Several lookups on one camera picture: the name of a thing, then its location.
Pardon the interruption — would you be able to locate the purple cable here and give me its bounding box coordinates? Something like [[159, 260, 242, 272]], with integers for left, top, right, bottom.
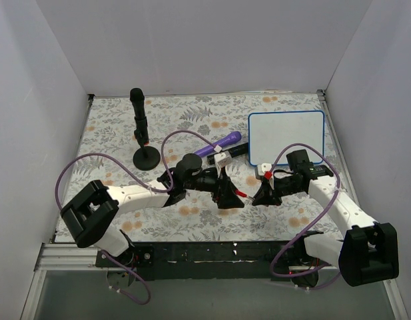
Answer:
[[268, 143, 342, 291], [55, 131, 222, 306]]

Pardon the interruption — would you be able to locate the black glitter microphone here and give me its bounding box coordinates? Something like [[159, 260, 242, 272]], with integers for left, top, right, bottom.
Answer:
[[206, 143, 249, 165]]

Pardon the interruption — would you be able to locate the red whiteboard marker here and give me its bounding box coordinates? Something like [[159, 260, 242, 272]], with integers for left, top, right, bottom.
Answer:
[[235, 189, 254, 201]]

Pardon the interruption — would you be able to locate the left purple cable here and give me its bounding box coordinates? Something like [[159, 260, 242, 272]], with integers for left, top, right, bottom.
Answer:
[[55, 131, 222, 306]]

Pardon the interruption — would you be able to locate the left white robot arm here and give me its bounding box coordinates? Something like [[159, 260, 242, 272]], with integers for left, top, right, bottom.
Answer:
[[60, 153, 246, 267]]

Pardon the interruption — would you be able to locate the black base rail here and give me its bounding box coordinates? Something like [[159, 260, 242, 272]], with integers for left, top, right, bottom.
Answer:
[[115, 241, 287, 281]]

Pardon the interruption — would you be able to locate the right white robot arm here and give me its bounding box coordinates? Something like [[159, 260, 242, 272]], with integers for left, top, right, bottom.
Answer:
[[252, 149, 399, 287]]

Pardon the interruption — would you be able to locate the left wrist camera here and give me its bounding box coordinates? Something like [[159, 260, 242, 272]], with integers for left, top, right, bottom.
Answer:
[[213, 145, 232, 175]]

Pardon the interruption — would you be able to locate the blue framed whiteboard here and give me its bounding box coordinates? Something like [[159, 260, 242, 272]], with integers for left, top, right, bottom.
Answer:
[[248, 110, 325, 166]]

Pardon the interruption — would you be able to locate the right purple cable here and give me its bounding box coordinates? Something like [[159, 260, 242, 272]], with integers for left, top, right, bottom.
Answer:
[[268, 143, 342, 291]]

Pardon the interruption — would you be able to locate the black microphone on stand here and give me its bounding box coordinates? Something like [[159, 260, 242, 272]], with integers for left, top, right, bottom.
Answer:
[[129, 88, 161, 171]]

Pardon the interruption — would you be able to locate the floral table mat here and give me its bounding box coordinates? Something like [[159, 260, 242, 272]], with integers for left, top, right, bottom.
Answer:
[[54, 91, 366, 243]]

